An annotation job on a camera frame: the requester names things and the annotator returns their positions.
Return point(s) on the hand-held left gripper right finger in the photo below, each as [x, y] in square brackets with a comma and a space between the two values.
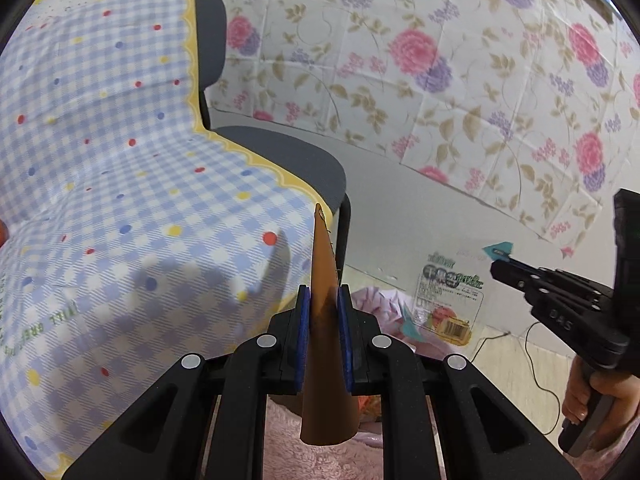
[345, 340]

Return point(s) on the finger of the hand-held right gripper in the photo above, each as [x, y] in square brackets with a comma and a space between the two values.
[510, 280]
[550, 277]

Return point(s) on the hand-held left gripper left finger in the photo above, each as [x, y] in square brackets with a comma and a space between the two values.
[301, 340]

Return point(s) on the brown cardboard piece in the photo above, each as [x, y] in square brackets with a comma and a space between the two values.
[325, 360]

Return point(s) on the teal paper scrap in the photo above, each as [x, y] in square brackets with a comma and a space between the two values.
[499, 251]
[411, 329]

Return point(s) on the person's right hand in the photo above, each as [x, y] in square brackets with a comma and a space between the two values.
[577, 400]

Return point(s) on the clear printed plastic bag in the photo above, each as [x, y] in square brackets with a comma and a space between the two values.
[450, 285]

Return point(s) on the pink fleece clothing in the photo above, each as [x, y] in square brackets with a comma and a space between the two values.
[280, 440]

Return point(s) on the black chair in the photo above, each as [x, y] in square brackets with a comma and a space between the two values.
[300, 160]

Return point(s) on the floral backdrop cloth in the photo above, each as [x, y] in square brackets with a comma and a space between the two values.
[400, 85]

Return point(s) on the blue checkered dotted cloth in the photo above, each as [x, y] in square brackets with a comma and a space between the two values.
[125, 185]

